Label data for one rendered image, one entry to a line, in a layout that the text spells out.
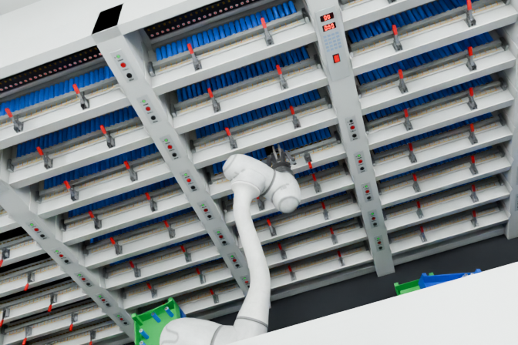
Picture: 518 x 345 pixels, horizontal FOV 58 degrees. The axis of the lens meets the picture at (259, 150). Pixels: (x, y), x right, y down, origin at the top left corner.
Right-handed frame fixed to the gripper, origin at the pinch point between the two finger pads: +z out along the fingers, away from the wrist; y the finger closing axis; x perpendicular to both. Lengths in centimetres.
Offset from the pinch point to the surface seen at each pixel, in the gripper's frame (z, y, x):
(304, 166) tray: -2.7, -9.0, 9.5
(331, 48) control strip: -14, -31, -39
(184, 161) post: -7.7, 35.8, -12.5
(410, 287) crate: 5, -41, 101
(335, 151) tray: -1.5, -23.2, 7.6
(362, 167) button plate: -1.5, -32.3, 19.1
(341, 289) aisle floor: 15, -7, 99
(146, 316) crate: -13, 82, 54
